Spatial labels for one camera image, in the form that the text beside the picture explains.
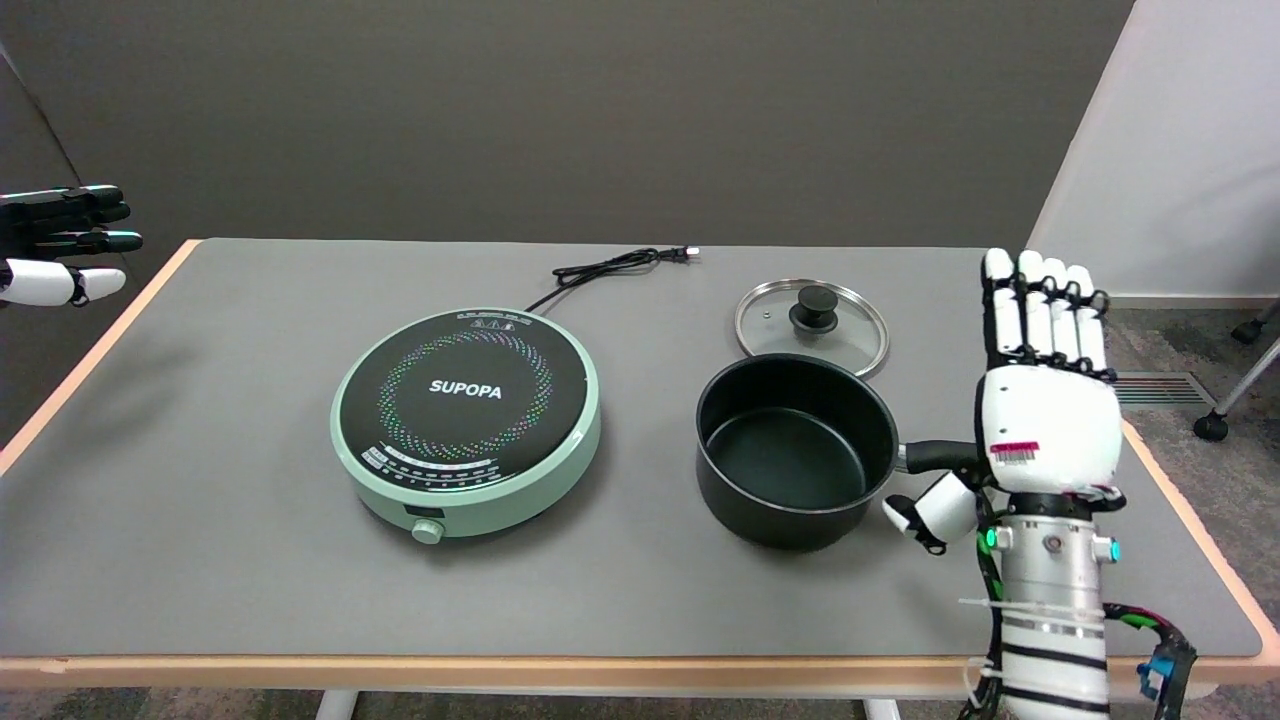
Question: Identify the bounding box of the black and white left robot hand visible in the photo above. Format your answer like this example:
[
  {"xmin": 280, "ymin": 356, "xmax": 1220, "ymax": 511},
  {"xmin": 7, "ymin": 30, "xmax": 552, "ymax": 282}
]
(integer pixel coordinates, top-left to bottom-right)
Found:
[{"xmin": 0, "ymin": 185, "xmax": 144, "ymax": 309}]

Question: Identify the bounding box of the green induction cooktop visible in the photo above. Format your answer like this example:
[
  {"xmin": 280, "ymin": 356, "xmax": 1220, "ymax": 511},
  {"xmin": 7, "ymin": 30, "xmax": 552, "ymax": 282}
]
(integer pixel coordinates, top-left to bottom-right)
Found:
[{"xmin": 330, "ymin": 308, "xmax": 603, "ymax": 546}]

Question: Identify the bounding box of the glass pot lid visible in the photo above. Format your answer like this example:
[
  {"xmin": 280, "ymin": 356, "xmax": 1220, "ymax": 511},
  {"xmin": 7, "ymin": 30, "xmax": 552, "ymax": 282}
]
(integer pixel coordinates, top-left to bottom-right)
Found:
[{"xmin": 734, "ymin": 279, "xmax": 891, "ymax": 380}]

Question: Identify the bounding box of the chair base with caster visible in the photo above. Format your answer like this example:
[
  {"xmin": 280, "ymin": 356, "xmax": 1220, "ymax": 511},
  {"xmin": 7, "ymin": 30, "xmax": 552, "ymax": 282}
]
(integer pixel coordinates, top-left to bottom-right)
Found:
[{"xmin": 1193, "ymin": 300, "xmax": 1280, "ymax": 443}]

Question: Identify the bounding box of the floor vent grille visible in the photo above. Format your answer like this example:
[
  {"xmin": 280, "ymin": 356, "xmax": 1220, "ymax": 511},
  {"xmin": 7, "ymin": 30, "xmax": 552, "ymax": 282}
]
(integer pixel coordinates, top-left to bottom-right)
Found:
[{"xmin": 1113, "ymin": 371, "xmax": 1217, "ymax": 407}]

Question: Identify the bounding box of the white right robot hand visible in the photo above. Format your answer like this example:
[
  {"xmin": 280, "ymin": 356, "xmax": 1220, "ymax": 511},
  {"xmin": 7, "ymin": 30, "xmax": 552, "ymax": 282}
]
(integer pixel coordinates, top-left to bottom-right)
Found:
[{"xmin": 883, "ymin": 248, "xmax": 1128, "ymax": 556}]

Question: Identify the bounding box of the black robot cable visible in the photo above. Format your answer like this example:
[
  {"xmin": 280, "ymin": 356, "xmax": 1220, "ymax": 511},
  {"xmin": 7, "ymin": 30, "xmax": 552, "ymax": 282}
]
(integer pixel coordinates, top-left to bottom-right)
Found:
[{"xmin": 1103, "ymin": 602, "xmax": 1199, "ymax": 720}]

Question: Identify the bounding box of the grey table mat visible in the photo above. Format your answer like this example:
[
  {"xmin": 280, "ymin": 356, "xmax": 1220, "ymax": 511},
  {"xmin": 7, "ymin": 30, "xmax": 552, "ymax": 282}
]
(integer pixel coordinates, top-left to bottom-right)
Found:
[{"xmin": 0, "ymin": 238, "xmax": 1263, "ymax": 658}]

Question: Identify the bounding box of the black cooktop power cord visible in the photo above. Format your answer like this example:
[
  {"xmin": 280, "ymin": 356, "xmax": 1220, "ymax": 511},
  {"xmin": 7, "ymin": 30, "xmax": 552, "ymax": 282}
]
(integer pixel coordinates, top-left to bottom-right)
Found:
[{"xmin": 524, "ymin": 245, "xmax": 701, "ymax": 315}]

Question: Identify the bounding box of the black soup pot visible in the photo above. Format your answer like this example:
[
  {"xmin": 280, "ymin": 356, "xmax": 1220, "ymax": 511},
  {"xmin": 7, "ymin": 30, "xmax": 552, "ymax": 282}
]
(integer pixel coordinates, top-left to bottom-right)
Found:
[{"xmin": 695, "ymin": 353, "xmax": 984, "ymax": 552}]

